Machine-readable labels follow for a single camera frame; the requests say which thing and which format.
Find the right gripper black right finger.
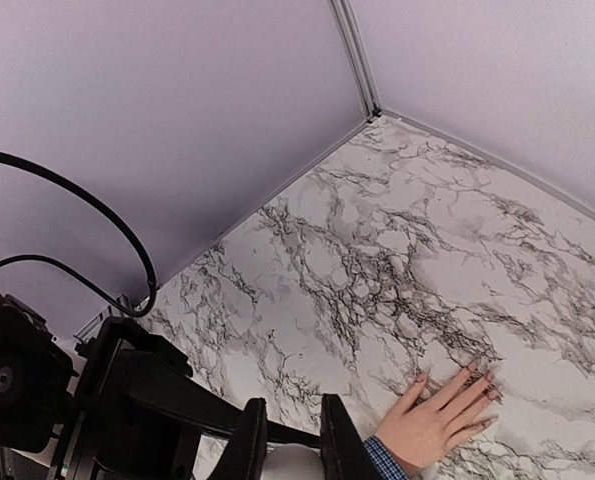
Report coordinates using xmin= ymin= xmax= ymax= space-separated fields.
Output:
xmin=320 ymin=394 xmax=377 ymax=480

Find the blue checked shirt forearm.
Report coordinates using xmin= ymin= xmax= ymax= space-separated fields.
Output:
xmin=363 ymin=436 xmax=408 ymax=480

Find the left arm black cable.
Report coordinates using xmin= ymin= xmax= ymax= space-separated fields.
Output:
xmin=0 ymin=148 xmax=158 ymax=317

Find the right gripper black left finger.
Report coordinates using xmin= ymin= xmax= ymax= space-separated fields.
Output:
xmin=196 ymin=398 xmax=267 ymax=480

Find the person's bare hand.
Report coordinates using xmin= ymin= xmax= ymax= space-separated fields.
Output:
xmin=374 ymin=362 xmax=499 ymax=477

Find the left aluminium corner post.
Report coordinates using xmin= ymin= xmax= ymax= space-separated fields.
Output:
xmin=328 ymin=0 xmax=382 ymax=123

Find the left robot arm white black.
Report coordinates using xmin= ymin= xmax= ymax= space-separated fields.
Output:
xmin=0 ymin=294 xmax=319 ymax=479

